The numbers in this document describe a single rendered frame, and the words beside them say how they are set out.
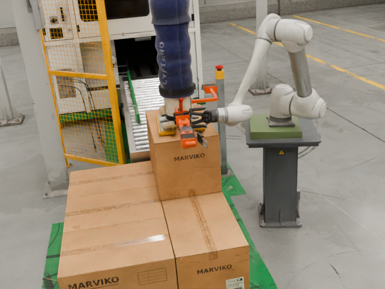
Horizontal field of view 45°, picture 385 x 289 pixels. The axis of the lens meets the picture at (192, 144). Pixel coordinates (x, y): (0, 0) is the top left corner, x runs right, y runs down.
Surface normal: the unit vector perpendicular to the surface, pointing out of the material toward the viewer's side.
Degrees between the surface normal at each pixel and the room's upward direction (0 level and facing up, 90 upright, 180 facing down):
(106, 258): 0
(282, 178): 90
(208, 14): 90
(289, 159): 90
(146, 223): 0
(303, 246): 0
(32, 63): 90
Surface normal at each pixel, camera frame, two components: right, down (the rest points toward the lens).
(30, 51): 0.18, 0.39
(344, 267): -0.07, -0.91
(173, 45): -0.02, 0.16
